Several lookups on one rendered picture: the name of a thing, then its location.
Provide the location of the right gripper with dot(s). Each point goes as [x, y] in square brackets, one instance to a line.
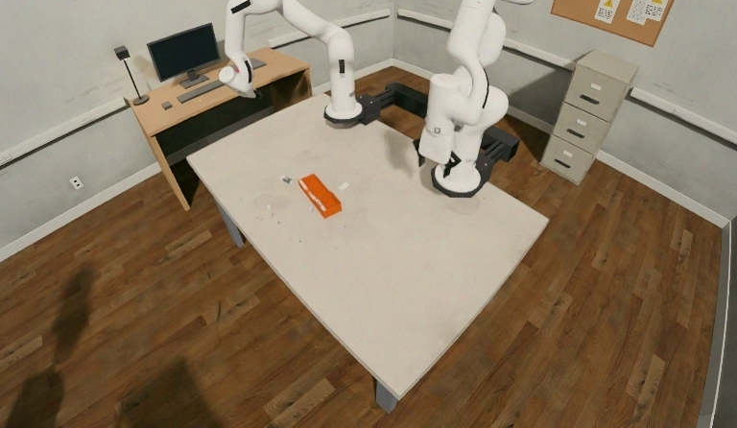
[251, 93]

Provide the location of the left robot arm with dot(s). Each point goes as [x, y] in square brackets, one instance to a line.
[478, 30]

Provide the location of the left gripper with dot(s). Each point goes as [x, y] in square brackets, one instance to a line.
[439, 148]

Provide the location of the orange open-top bin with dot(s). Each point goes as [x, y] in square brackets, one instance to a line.
[327, 204]

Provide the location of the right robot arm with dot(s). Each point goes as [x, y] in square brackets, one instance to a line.
[340, 50]

